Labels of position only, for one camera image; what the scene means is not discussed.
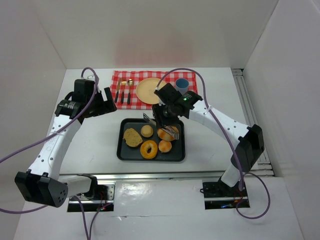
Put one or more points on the black tray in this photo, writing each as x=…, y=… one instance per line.
x=127, y=153

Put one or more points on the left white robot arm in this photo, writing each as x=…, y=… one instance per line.
x=40, y=183

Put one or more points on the yellow plate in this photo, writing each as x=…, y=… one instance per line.
x=145, y=90

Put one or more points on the gold fork black handle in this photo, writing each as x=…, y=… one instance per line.
x=123, y=85

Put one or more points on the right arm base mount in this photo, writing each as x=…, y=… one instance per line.
x=218, y=195

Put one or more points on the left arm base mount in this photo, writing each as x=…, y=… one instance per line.
x=103, y=199

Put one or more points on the gold spoon black handle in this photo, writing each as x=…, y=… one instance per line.
x=130, y=83

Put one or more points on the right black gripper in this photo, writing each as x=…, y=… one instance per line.
x=161, y=120

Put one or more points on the aluminium front rail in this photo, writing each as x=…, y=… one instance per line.
x=158, y=176

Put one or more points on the gold knife black handle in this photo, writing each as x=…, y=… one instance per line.
x=118, y=89

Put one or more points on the red checkered cloth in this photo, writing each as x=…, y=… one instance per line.
x=138, y=76

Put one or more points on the silver metal tongs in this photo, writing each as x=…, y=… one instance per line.
x=168, y=129

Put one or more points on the flat brown speckled bread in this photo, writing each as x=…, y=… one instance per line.
x=132, y=138

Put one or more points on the small round orange bun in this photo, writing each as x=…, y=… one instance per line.
x=164, y=146

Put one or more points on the large swirled orange bun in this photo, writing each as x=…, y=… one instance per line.
x=165, y=136

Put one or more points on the blue cup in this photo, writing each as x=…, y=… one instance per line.
x=182, y=85

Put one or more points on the small round tan muffin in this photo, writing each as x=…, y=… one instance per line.
x=147, y=131

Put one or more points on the orange ring donut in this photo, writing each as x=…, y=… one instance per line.
x=149, y=149

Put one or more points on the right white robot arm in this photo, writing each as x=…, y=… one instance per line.
x=247, y=141

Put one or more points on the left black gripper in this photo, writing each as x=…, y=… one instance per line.
x=100, y=105

